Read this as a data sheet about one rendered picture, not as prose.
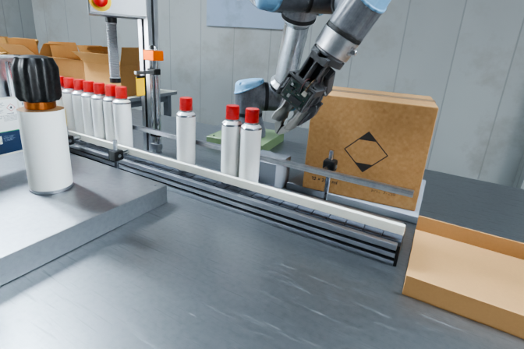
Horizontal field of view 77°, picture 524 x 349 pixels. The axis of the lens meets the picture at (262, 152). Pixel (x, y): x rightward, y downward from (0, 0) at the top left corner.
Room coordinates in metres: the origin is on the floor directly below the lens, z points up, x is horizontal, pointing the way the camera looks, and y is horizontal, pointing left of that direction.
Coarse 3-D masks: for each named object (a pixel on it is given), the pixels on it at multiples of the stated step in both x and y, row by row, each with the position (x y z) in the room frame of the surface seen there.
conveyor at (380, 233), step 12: (84, 144) 1.04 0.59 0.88; (132, 156) 0.96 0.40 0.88; (168, 168) 0.87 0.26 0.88; (204, 180) 0.81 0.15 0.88; (240, 192) 0.75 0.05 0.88; (252, 192) 0.75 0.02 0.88; (276, 204) 0.70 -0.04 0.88; (288, 204) 0.70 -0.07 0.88; (312, 216) 0.66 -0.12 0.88; (324, 216) 0.66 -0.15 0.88; (336, 216) 0.66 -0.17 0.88; (360, 228) 0.61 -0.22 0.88; (372, 228) 0.61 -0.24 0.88; (396, 240) 0.58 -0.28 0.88
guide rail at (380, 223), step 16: (96, 144) 1.00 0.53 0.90; (112, 144) 0.96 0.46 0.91; (160, 160) 0.87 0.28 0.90; (176, 160) 0.85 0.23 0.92; (208, 176) 0.79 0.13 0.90; (224, 176) 0.77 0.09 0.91; (272, 192) 0.70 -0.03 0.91; (288, 192) 0.69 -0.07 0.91; (320, 208) 0.65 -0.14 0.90; (336, 208) 0.63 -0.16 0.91; (368, 224) 0.60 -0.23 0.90; (384, 224) 0.59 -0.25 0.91; (400, 224) 0.58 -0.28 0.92
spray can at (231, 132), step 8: (232, 104) 0.82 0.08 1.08; (232, 112) 0.79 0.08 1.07; (232, 120) 0.79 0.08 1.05; (224, 128) 0.79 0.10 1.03; (232, 128) 0.78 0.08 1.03; (240, 128) 0.80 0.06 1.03; (224, 136) 0.79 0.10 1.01; (232, 136) 0.78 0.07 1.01; (224, 144) 0.79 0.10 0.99; (232, 144) 0.78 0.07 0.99; (224, 152) 0.79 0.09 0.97; (232, 152) 0.78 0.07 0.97; (224, 160) 0.79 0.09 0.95; (232, 160) 0.78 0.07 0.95; (224, 168) 0.79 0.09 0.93; (232, 168) 0.78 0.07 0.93; (224, 184) 0.79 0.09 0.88
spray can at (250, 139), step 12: (252, 108) 0.78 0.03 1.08; (252, 120) 0.77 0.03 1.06; (252, 132) 0.76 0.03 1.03; (240, 144) 0.78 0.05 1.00; (252, 144) 0.76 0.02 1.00; (240, 156) 0.77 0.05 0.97; (252, 156) 0.76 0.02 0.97; (240, 168) 0.77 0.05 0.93; (252, 168) 0.76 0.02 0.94; (252, 180) 0.76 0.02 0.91
